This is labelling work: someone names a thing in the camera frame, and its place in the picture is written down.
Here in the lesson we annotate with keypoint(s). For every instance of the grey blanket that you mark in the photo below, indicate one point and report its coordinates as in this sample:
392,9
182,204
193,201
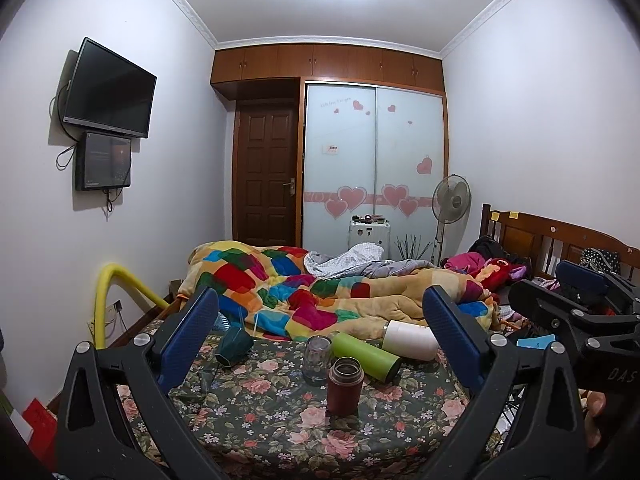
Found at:
350,260

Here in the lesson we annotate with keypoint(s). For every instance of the wooden headboard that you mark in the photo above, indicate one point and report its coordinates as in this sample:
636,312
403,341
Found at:
545,240

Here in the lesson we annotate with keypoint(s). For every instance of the small black wall monitor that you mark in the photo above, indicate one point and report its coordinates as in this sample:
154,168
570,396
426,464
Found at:
104,161

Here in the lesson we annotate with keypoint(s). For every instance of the wall-mounted black television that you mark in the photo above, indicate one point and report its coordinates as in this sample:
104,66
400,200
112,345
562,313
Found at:
110,90

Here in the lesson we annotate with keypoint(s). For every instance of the colourful patchwork quilt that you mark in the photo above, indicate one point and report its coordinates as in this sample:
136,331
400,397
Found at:
300,290

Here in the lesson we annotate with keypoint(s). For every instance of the light blue packet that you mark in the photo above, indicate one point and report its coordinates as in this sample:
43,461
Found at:
535,342

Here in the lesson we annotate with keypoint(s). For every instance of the standing electric fan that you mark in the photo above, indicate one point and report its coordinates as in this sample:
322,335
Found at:
452,200

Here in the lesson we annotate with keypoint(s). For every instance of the pink clothing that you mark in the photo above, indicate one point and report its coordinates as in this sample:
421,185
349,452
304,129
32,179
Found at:
462,262

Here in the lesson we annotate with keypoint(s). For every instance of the floral bed sheet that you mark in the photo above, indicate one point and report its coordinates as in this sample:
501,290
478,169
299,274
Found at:
270,420

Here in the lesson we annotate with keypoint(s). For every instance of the small white appliance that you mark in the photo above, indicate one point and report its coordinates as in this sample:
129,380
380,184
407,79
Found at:
367,234

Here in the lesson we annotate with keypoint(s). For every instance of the brown wooden door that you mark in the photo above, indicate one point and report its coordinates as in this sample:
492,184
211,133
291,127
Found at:
265,175

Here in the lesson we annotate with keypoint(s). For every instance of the clear glass cup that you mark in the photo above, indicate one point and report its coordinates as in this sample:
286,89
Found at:
317,360

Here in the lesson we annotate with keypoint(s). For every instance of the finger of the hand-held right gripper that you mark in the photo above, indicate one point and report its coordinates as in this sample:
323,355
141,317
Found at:
537,305
580,277

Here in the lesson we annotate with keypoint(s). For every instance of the patterned dark bag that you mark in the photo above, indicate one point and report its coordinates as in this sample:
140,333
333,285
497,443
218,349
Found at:
600,259

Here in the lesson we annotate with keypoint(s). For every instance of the wooden bed frame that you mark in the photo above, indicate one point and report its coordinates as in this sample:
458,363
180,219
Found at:
145,322

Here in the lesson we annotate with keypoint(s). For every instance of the wooden overhead cabinet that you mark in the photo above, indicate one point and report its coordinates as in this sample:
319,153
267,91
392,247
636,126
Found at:
325,62

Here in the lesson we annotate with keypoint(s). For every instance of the dark green cup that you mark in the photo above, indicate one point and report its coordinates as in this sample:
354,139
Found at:
232,347

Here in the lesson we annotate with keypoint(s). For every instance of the person's right hand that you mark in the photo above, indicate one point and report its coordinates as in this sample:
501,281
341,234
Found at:
595,425

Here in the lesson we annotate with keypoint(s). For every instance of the sliding wardrobe with hearts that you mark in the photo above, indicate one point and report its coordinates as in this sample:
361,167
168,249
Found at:
375,160

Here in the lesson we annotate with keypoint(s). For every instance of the red thermos cup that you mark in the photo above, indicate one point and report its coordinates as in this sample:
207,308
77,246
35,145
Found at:
345,390

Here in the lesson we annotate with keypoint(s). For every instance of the black bag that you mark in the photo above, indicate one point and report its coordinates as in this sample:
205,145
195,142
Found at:
487,249

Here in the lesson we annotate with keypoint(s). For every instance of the white cup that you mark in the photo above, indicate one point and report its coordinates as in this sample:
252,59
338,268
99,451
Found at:
412,341

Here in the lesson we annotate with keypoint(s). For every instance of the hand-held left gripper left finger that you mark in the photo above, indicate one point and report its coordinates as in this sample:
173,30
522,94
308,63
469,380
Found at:
190,330

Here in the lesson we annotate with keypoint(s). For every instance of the dark dried branches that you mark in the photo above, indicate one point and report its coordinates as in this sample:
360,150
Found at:
412,250

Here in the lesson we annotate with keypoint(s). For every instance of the red plush toy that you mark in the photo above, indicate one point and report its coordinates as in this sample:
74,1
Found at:
497,270

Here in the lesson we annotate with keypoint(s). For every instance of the red box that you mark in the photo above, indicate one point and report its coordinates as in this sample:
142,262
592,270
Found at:
42,425

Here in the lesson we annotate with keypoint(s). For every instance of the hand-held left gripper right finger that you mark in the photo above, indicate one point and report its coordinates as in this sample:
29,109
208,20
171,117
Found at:
452,335

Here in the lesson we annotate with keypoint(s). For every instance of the yellow foam tube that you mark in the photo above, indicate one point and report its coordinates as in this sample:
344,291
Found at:
107,285

